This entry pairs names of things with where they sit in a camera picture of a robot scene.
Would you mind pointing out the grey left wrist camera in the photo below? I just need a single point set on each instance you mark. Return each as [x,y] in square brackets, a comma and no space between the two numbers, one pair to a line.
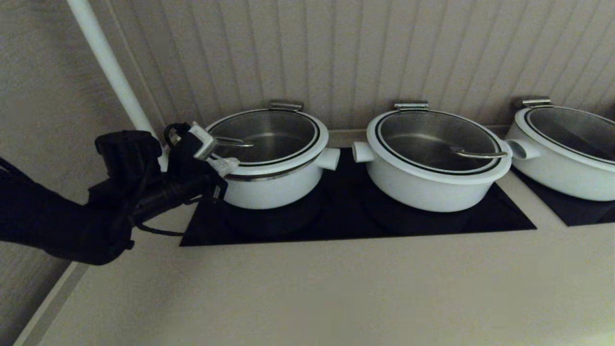
[202,142]

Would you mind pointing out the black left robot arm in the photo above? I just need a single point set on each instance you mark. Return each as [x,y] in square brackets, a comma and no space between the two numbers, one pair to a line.
[72,216]

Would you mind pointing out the glass lid with white rim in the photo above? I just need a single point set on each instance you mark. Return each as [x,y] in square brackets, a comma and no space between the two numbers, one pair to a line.
[571,129]
[274,139]
[423,139]

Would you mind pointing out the white support pole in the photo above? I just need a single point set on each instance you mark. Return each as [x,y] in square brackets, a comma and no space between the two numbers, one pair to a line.
[110,72]

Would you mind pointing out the small black induction cooktop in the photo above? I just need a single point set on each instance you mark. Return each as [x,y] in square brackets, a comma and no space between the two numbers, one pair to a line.
[581,211]

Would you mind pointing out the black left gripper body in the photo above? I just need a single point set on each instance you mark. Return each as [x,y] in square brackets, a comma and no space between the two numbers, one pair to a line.
[182,190]

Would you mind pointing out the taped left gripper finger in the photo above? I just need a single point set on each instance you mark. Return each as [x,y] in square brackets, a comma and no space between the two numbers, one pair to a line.
[222,162]
[225,171]

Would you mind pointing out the white pot with steel insert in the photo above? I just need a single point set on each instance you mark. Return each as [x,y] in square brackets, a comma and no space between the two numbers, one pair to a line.
[567,182]
[274,190]
[423,194]

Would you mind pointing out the large black induction cooktop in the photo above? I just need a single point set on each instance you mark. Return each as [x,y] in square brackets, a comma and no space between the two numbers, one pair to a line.
[336,216]

